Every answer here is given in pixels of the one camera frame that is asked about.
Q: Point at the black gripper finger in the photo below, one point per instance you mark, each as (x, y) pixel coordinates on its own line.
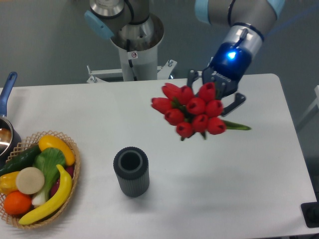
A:
(239, 99)
(195, 80)

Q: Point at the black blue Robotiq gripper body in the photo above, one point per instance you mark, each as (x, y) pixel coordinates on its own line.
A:
(233, 58)

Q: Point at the red tulip bouquet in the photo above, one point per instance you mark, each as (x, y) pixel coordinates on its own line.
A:
(192, 113)

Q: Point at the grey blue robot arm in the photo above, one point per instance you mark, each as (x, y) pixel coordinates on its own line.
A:
(137, 33)

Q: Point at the dark grey ribbed vase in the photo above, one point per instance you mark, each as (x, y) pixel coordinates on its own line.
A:
(131, 166)

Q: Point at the black device at edge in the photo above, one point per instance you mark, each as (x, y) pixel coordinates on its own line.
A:
(311, 214)

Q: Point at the purple red vegetable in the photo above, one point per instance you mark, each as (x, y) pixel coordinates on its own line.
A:
(70, 170)

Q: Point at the yellow squash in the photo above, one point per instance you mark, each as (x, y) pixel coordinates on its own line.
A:
(50, 141)

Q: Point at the green bok choy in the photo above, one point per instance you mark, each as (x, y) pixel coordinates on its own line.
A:
(46, 162)

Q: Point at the dark green cucumber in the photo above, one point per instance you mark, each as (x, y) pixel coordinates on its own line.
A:
(23, 160)

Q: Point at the yellow banana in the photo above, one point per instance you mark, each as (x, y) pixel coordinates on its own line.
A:
(54, 203)

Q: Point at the beige round disc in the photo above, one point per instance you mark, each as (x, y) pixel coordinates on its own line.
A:
(30, 180)

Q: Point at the yellow bell pepper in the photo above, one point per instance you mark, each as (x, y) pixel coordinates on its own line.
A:
(7, 183)

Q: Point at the orange fruit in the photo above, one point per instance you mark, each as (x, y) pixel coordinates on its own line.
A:
(17, 203)

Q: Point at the woven wicker basket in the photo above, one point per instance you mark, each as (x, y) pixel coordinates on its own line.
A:
(29, 142)

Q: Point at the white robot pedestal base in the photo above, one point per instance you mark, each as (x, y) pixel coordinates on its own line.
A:
(135, 66)

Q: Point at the white frame at right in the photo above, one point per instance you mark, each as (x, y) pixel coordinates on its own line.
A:
(309, 113)

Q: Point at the blue handled saucepan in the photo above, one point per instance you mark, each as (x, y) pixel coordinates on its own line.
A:
(9, 138)

